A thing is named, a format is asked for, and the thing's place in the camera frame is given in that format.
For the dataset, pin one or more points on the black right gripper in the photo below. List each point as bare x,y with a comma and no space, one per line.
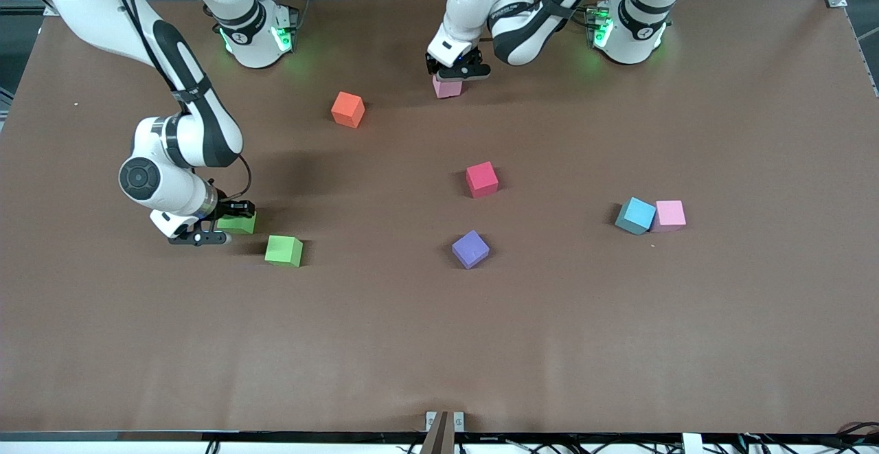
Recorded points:
228,207

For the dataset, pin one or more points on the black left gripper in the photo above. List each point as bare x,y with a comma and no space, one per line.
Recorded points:
464,66

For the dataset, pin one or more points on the pink foam cube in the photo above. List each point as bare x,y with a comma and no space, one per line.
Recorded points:
671,215
446,88

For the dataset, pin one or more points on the green foam cube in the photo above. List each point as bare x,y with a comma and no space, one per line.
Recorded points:
283,251
240,225

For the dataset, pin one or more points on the red foam cube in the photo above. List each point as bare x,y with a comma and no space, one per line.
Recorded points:
482,179

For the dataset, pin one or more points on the purple foam cube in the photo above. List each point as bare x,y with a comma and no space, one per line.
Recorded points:
470,248

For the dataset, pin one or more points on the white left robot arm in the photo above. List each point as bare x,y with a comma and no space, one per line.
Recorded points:
522,35

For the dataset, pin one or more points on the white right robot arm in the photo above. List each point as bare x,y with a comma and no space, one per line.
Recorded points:
165,186

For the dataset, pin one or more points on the orange foam cube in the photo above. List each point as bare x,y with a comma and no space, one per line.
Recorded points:
348,110

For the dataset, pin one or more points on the blue foam cube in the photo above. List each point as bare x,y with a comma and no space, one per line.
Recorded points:
635,216

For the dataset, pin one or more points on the large table cover sheet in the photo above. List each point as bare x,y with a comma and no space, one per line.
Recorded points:
439,344

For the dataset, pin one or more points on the small white box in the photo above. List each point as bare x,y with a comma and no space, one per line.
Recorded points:
692,444

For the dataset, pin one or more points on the small metal bracket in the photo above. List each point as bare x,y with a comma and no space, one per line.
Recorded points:
430,421

